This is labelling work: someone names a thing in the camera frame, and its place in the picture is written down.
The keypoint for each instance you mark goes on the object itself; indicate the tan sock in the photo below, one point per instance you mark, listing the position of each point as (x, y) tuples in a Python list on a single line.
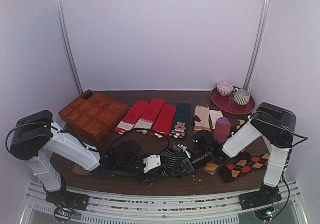
[(78, 170)]

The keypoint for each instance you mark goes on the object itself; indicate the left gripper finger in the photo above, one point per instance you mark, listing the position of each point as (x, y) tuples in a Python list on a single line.
[(148, 177), (160, 169)]

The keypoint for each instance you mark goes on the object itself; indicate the red sock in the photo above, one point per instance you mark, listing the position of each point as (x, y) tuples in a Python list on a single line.
[(150, 115), (132, 117), (165, 119)]

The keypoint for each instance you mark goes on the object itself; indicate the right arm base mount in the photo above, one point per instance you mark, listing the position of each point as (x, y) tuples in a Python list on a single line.
[(264, 202)]

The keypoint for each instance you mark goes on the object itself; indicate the cream short sock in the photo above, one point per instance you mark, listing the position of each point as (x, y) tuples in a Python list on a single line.
[(215, 114)]

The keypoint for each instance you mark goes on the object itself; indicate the patterned white bowl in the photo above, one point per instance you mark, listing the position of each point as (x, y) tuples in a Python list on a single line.
[(224, 88)]

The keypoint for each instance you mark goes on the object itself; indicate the dark green reindeer sock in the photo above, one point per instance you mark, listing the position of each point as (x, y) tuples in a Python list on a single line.
[(181, 121)]

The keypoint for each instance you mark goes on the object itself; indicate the orange divided organizer tray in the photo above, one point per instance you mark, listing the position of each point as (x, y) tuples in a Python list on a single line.
[(93, 114)]

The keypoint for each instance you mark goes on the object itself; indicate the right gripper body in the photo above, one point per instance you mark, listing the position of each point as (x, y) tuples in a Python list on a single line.
[(189, 164)]

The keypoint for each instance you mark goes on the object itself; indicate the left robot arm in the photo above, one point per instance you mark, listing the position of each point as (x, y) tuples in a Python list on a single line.
[(38, 132)]

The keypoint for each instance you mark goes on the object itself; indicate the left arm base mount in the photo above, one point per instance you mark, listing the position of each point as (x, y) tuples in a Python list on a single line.
[(67, 203)]

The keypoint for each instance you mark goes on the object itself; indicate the purple magenta sock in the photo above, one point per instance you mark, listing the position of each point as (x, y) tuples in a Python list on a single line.
[(222, 130)]

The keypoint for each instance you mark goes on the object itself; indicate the red sock right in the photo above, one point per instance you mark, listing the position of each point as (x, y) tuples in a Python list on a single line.
[(165, 119)]

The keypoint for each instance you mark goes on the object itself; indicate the black white striped sock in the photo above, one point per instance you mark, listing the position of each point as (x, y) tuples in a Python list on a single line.
[(171, 157)]

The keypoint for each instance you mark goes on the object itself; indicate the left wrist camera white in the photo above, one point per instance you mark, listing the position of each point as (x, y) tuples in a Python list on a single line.
[(151, 162)]

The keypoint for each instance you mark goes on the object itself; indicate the left aluminium frame post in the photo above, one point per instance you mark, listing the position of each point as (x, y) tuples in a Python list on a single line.
[(67, 45)]

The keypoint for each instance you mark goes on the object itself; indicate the dark red plate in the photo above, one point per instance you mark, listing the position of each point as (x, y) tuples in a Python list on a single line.
[(227, 104)]

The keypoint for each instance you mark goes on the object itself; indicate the red sock middle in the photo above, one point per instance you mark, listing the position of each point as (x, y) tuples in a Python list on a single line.
[(150, 115)]

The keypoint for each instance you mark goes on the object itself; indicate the aluminium frame post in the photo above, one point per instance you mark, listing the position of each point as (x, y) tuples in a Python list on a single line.
[(67, 45), (261, 30)]

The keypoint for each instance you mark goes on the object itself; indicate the purple yellow sock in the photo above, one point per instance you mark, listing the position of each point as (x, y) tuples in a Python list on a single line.
[(211, 168)]

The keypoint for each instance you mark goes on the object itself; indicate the right aluminium frame post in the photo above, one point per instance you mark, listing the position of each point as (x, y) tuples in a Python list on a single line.
[(261, 30)]

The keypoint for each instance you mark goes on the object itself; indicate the striped grey cup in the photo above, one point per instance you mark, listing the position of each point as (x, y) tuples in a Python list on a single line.
[(242, 97)]

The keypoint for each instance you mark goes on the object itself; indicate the beige striped sock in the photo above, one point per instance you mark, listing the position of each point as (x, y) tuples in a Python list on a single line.
[(202, 117)]

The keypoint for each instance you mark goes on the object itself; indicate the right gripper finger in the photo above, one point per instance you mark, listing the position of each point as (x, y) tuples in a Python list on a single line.
[(181, 167), (172, 150)]

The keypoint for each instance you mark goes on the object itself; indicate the red sock left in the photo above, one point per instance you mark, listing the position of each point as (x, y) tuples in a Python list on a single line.
[(132, 117)]

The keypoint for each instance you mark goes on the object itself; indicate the black orange argyle sock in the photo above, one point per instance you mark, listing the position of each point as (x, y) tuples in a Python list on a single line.
[(245, 165)]

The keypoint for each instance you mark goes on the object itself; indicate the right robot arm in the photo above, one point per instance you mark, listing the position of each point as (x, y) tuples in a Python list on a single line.
[(272, 122)]

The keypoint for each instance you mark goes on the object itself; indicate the brown argyle sock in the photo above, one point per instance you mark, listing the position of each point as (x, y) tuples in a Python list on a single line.
[(238, 125)]

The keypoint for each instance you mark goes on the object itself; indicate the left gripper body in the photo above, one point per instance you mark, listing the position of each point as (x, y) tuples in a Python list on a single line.
[(124, 169)]

